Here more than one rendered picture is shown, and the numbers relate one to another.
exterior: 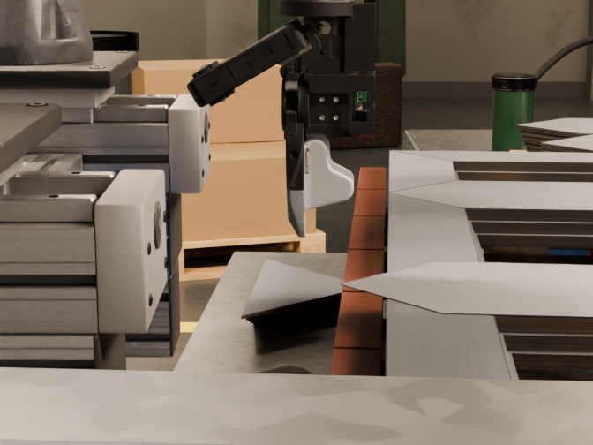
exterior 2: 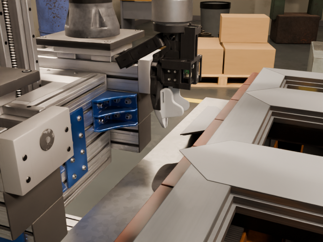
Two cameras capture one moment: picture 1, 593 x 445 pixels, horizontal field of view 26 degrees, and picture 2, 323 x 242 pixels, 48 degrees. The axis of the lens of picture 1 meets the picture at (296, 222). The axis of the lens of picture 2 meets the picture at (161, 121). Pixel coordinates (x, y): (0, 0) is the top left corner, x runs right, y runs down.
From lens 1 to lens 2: 54 cm
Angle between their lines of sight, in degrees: 21
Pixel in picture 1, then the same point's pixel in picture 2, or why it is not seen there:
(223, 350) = (172, 145)
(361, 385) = not seen: outside the picture
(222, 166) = (242, 51)
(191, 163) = (146, 81)
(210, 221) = (237, 68)
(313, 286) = not seen: hidden behind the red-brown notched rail
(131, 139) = (124, 70)
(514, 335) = (239, 197)
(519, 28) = not seen: outside the picture
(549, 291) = (270, 171)
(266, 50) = (145, 46)
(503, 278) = (254, 157)
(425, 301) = (206, 169)
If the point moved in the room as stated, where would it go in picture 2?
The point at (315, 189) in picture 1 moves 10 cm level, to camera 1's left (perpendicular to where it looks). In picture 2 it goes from (167, 110) to (120, 103)
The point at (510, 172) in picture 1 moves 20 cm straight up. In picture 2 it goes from (309, 82) to (318, 23)
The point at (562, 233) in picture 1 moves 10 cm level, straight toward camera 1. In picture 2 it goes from (312, 121) to (304, 135)
